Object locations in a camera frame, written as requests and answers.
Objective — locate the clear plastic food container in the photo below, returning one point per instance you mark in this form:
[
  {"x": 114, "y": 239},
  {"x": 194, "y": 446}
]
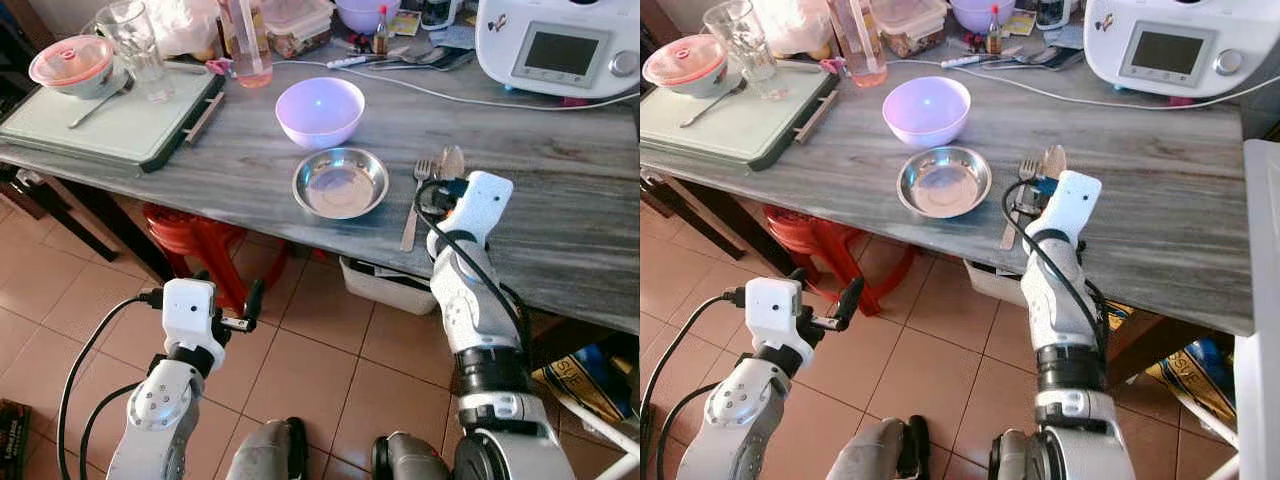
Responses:
[
  {"x": 908, "y": 28},
  {"x": 298, "y": 28}
]

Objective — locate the red plastic stool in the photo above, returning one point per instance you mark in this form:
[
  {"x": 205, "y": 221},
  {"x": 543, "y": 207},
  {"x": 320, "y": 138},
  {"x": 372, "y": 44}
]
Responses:
[
  {"x": 815, "y": 235},
  {"x": 195, "y": 235}
]

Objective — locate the small red-capped sauce bottle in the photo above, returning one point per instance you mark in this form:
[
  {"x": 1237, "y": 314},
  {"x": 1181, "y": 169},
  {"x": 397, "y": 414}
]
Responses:
[
  {"x": 381, "y": 35},
  {"x": 993, "y": 35}
]

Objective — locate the bottle with orange liquid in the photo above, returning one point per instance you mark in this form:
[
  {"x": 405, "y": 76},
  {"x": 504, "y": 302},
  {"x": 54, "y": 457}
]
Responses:
[
  {"x": 862, "y": 55},
  {"x": 250, "y": 55}
]

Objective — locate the white cabinet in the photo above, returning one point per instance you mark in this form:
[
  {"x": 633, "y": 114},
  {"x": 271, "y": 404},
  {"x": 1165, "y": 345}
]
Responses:
[{"x": 1260, "y": 300}]

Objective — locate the thin steel spoon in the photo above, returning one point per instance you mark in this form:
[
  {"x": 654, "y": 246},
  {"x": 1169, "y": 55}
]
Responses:
[
  {"x": 710, "y": 105},
  {"x": 95, "y": 108}
]

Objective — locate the clear drinking glass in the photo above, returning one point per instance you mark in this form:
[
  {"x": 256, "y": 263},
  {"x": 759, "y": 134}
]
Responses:
[
  {"x": 140, "y": 50},
  {"x": 748, "y": 48}
]

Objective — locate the small purple bowl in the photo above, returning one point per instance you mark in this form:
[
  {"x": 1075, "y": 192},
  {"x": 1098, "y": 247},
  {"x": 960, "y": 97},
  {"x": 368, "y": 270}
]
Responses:
[
  {"x": 980, "y": 13},
  {"x": 366, "y": 14}
]

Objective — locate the yellow printed bag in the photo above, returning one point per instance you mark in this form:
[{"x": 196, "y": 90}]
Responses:
[
  {"x": 1195, "y": 378},
  {"x": 585, "y": 385}
]

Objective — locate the white storage box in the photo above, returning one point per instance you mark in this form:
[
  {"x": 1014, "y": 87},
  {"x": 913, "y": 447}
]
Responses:
[
  {"x": 385, "y": 285},
  {"x": 992, "y": 282}
]

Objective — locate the grey robot foot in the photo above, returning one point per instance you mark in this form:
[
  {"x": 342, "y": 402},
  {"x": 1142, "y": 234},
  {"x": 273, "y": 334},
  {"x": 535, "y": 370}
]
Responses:
[
  {"x": 265, "y": 452},
  {"x": 875, "y": 450},
  {"x": 410, "y": 458},
  {"x": 1012, "y": 458}
]

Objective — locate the grey left robot foot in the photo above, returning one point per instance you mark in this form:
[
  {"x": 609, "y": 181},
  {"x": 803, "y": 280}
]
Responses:
[
  {"x": 875, "y": 450},
  {"x": 265, "y": 452}
]

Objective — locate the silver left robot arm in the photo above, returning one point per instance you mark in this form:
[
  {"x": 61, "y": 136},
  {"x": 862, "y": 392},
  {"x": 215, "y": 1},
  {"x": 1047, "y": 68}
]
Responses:
[
  {"x": 740, "y": 405},
  {"x": 160, "y": 410}
]

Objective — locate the white pole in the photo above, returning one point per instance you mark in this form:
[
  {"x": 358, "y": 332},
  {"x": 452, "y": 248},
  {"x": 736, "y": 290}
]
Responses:
[
  {"x": 605, "y": 435},
  {"x": 1205, "y": 425}
]

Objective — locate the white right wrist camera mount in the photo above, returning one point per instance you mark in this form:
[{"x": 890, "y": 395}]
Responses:
[
  {"x": 482, "y": 205},
  {"x": 1072, "y": 205}
]

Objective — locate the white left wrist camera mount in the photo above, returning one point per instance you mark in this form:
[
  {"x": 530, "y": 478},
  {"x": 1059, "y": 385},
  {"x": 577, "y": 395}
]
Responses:
[
  {"x": 775, "y": 312},
  {"x": 188, "y": 312}
]

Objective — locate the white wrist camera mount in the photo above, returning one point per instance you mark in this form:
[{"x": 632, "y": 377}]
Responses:
[
  {"x": 1072, "y": 205},
  {"x": 775, "y": 312},
  {"x": 482, "y": 205},
  {"x": 188, "y": 312}
]

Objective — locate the shallow steel dish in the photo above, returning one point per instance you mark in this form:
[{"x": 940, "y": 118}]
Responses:
[
  {"x": 340, "y": 185},
  {"x": 944, "y": 183}
]

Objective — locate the green glass cutting board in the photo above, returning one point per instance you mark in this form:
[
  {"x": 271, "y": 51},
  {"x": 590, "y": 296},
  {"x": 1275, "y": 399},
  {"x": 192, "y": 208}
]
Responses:
[
  {"x": 720, "y": 125},
  {"x": 90, "y": 130}
]

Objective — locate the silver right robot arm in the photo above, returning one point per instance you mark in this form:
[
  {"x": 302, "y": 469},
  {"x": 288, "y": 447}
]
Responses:
[
  {"x": 478, "y": 310},
  {"x": 1062, "y": 310}
]

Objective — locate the purple plastic bowl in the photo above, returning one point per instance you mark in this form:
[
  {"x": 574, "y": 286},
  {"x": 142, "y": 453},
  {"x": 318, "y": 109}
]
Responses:
[
  {"x": 926, "y": 110},
  {"x": 320, "y": 110}
]

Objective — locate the steel fork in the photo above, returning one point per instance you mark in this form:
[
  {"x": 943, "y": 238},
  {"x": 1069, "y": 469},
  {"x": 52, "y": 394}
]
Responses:
[
  {"x": 418, "y": 195},
  {"x": 1022, "y": 190}
]

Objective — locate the bowl with pink lid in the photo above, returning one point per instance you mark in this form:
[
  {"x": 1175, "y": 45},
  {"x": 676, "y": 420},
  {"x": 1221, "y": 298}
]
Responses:
[
  {"x": 72, "y": 62},
  {"x": 685, "y": 62}
]

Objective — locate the white marker pen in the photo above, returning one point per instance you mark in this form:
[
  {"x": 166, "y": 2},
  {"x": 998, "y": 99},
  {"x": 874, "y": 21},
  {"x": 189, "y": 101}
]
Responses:
[
  {"x": 965, "y": 60},
  {"x": 352, "y": 61}
]

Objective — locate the clear plastic bag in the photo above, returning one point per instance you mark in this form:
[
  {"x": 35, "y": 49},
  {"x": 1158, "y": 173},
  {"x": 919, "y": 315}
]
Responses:
[
  {"x": 185, "y": 25},
  {"x": 795, "y": 25}
]

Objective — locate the white kitchen appliance with screen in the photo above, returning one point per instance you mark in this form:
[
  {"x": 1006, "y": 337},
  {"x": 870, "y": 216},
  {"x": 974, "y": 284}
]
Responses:
[
  {"x": 560, "y": 45},
  {"x": 1170, "y": 45}
]

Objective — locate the pink clip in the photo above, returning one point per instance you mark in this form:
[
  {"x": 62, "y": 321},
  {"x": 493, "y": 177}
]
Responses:
[
  {"x": 831, "y": 65},
  {"x": 218, "y": 66}
]

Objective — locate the grey right robot foot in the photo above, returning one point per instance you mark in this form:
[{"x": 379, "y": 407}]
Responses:
[
  {"x": 410, "y": 458},
  {"x": 1012, "y": 458}
]

